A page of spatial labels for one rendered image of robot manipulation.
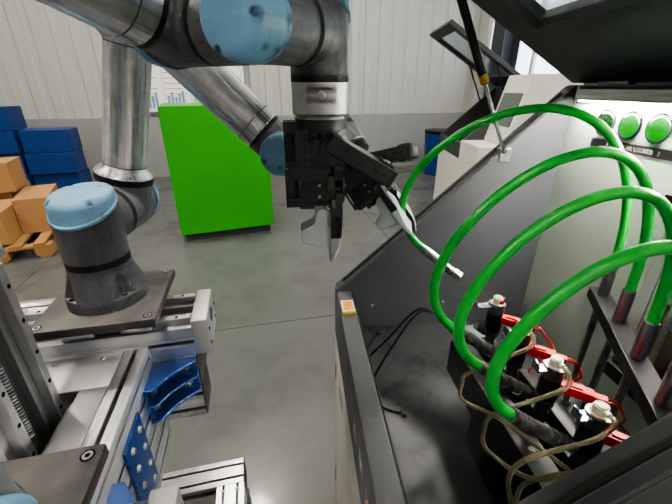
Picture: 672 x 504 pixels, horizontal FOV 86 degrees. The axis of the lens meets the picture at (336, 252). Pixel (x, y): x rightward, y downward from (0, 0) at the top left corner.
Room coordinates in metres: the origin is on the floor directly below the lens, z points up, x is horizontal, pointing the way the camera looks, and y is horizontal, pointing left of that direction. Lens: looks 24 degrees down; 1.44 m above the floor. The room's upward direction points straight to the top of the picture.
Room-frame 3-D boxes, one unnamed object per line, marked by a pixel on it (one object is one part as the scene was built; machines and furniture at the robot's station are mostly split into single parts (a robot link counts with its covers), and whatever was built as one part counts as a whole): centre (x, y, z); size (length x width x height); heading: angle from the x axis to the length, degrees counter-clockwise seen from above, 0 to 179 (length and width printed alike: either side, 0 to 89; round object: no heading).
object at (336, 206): (0.50, 0.00, 1.29); 0.05 x 0.02 x 0.09; 5
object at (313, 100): (0.51, 0.02, 1.43); 0.08 x 0.08 x 0.05
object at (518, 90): (3.83, -1.54, 1.00); 1.30 x 1.09 x 1.99; 179
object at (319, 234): (0.50, 0.02, 1.24); 0.06 x 0.03 x 0.09; 95
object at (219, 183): (3.96, 1.27, 0.65); 0.95 x 0.86 x 1.30; 111
